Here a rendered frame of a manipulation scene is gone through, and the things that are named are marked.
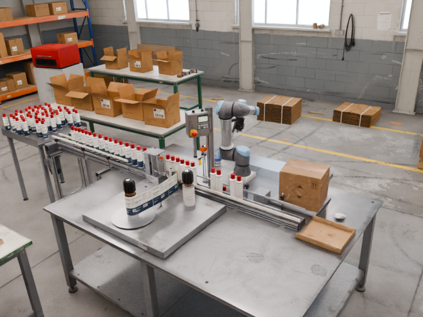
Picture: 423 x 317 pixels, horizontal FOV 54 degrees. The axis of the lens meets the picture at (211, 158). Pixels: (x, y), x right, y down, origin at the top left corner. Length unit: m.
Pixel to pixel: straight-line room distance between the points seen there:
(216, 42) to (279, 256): 7.24
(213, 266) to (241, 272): 0.18
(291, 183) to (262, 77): 6.10
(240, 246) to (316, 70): 6.10
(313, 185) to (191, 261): 1.00
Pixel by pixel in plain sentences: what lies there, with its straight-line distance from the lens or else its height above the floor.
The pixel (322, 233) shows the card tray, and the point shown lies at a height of 0.83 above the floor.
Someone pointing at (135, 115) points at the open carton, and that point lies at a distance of 5.21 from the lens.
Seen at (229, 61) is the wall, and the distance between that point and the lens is 9.29.
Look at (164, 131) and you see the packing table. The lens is 4.74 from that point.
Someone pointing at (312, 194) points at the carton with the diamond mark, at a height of 0.99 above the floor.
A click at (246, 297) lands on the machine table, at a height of 0.83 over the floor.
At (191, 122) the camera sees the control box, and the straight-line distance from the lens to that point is 3.10.
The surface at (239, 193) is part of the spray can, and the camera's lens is 3.03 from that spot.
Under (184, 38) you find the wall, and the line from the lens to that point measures 9.89.
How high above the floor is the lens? 2.46
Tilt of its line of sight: 25 degrees down
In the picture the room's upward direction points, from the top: 2 degrees counter-clockwise
